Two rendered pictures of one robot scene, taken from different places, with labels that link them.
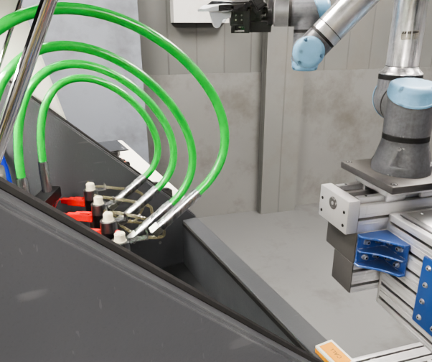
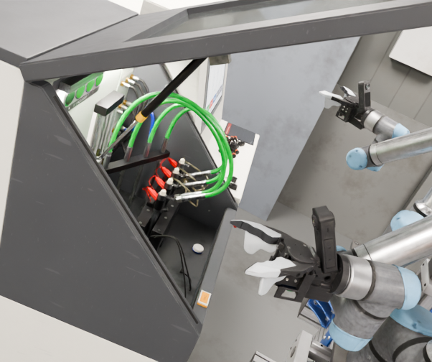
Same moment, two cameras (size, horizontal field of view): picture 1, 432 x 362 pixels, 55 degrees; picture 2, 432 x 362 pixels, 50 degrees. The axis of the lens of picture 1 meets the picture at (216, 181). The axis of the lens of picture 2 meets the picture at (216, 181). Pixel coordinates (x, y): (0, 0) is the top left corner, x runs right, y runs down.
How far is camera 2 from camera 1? 87 cm
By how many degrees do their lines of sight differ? 25
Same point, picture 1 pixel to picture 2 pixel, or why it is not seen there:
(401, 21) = not seen: outside the picture
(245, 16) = (347, 110)
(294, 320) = (209, 279)
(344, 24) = (385, 156)
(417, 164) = not seen: hidden behind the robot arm
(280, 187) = not seen: hidden behind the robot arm
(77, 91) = (277, 74)
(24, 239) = (94, 178)
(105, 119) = (285, 105)
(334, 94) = not seen: outside the picture
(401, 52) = not seen: outside the picture
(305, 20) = (382, 136)
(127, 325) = (106, 210)
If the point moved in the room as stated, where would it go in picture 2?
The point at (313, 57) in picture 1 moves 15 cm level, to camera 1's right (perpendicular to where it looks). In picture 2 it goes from (355, 164) to (394, 187)
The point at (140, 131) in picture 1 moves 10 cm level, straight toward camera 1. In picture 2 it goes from (306, 129) to (302, 132)
